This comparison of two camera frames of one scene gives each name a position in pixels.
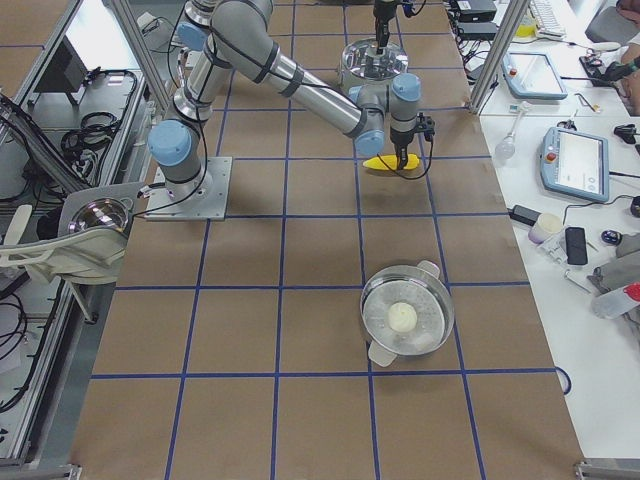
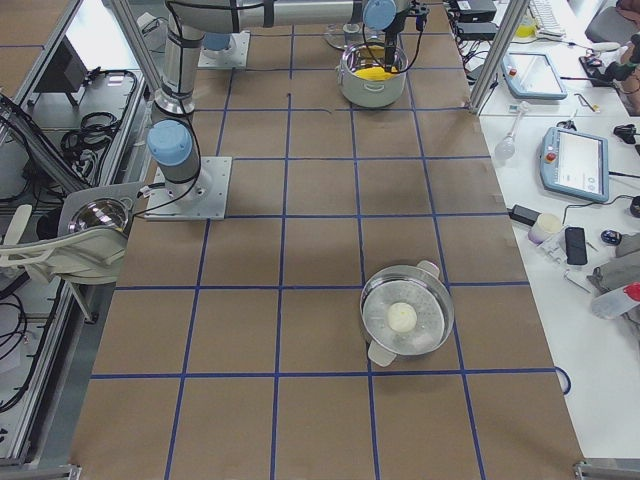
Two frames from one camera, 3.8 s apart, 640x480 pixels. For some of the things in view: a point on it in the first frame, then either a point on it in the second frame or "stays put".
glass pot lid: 361,59 → 346,35
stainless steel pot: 361,65 stays put
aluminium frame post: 511,24 stays put
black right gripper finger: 404,157 → 393,43
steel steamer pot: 406,311 stays put
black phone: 576,246 stays put
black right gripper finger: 398,154 → 388,49
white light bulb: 505,147 stays put
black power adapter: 523,214 stays put
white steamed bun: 402,317 stays put
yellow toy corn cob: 376,163 → 376,73
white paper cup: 546,225 stays put
